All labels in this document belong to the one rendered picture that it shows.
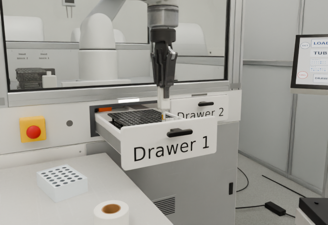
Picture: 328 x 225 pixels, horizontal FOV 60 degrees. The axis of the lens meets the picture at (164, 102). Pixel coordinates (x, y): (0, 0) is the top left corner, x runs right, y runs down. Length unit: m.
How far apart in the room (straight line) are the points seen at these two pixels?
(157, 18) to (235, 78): 0.61
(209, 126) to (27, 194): 0.51
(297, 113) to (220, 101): 1.51
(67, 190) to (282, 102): 2.31
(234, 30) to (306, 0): 1.43
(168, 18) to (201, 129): 0.32
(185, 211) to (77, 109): 0.66
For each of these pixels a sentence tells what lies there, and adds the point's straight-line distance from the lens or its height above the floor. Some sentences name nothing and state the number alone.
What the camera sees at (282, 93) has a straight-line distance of 2.79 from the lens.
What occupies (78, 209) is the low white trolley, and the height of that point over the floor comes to 0.76.
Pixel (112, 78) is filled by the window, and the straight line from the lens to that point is 1.05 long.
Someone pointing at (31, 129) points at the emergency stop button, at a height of 0.89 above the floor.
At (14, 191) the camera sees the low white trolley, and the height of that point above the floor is 0.76.
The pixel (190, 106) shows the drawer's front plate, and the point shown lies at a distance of 1.17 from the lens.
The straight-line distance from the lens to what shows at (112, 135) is 0.85.
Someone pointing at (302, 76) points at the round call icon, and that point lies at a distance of 1.40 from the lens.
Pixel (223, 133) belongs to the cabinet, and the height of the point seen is 0.75.
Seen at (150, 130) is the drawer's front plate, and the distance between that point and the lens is 0.73.
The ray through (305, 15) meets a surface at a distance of 2.66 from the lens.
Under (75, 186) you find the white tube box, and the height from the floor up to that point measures 0.79.
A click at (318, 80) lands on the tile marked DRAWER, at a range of 1.39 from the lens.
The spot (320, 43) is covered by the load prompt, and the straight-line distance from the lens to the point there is 1.52.
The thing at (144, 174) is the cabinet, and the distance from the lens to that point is 1.17.
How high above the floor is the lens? 1.11
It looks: 10 degrees down
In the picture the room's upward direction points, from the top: straight up
